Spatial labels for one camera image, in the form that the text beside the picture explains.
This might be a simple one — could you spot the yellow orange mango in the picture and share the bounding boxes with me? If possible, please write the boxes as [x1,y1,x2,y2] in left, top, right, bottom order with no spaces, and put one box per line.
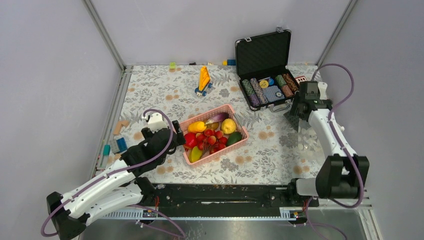
[187,121,207,134]

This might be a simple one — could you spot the red lychee bunch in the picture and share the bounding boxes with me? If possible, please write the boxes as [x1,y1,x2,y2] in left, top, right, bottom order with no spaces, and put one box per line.
[196,128,228,154]

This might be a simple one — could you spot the purple eggplant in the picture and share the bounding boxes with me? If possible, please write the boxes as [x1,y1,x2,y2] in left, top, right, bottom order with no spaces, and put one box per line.
[205,112,229,125]

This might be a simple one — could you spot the yellow lemon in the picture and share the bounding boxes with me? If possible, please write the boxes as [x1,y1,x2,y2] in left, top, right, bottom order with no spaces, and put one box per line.
[220,118,237,135]

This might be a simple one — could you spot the clear zip top bag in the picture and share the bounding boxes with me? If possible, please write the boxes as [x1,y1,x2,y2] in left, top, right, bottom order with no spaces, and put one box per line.
[297,120,325,165]

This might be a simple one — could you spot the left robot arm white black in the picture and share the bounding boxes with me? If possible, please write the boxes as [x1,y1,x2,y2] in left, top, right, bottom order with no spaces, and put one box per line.
[46,120,186,240]

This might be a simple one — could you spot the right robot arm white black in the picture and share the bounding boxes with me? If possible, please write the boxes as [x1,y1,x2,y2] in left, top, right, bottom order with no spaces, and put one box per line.
[286,81,370,206]

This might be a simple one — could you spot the red apple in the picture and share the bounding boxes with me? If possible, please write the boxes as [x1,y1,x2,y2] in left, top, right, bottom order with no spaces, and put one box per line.
[184,132,198,149]

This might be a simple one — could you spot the grey building baseplate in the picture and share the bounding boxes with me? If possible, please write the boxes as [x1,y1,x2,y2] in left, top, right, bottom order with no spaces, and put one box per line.
[283,111,300,132]

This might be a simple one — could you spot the yellow green mango slice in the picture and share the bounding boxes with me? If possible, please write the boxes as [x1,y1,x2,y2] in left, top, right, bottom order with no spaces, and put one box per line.
[188,146,203,163]

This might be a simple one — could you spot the pink plastic basket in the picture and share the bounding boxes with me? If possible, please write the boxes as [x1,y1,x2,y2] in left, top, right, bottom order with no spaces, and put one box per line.
[180,104,249,167]

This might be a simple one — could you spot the brown potato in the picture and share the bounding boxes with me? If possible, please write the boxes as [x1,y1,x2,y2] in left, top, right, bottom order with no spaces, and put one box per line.
[206,122,220,131]

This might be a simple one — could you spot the blue grey bricks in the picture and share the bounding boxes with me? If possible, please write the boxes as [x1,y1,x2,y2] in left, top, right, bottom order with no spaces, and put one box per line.
[109,137,128,154]

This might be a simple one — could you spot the tan wooden block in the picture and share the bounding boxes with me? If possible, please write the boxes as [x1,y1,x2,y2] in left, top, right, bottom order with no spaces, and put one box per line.
[112,120,130,136]

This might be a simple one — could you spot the black poker chip case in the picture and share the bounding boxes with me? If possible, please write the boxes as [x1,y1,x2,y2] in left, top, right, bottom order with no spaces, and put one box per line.
[234,27,300,112]

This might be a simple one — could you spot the green avocado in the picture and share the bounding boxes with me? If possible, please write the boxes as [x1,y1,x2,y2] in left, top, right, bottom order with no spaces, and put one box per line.
[226,131,243,147]

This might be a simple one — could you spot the teal small brick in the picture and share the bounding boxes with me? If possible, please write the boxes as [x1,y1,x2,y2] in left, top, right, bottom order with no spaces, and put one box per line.
[102,144,111,156]

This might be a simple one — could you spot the blue yellow brick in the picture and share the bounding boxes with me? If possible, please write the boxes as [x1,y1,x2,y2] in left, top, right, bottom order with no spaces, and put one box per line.
[222,59,237,66]

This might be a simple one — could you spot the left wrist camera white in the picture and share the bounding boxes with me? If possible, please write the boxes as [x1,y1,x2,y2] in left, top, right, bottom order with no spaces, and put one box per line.
[142,112,168,133]

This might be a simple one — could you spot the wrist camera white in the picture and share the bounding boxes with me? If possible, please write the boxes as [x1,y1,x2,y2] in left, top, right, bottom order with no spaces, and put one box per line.
[317,81,329,100]
[142,112,168,133]

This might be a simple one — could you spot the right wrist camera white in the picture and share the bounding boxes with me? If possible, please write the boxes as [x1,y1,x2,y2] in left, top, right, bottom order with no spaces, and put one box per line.
[317,81,329,100]

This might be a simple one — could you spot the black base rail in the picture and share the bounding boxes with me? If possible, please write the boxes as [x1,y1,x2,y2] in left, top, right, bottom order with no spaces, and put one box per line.
[135,177,319,218]

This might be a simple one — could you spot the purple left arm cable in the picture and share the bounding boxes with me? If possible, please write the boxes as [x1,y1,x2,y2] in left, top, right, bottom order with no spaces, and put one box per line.
[40,108,175,238]

